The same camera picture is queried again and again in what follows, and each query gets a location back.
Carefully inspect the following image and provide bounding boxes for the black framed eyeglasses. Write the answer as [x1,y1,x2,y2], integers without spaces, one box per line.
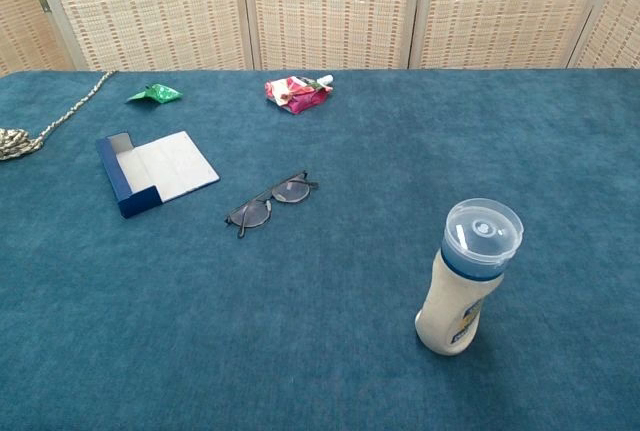
[223,170,320,240]

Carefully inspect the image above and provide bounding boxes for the navy blue glasses case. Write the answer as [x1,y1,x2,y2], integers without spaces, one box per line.
[95,130,221,220]

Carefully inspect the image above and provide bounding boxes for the red spouted drink pouch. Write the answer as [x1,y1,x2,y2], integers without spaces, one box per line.
[264,73,335,116]

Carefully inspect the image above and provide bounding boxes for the blue felt table cover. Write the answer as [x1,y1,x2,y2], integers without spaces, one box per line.
[0,67,640,431]

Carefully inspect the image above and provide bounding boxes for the woven bamboo folding screen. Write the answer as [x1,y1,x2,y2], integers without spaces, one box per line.
[0,0,640,77]

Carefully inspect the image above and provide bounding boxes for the green triangular snack packet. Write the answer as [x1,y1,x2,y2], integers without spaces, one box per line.
[124,82,184,104]

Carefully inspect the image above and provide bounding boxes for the beige braided rope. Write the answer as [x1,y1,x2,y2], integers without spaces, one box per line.
[0,70,119,161]

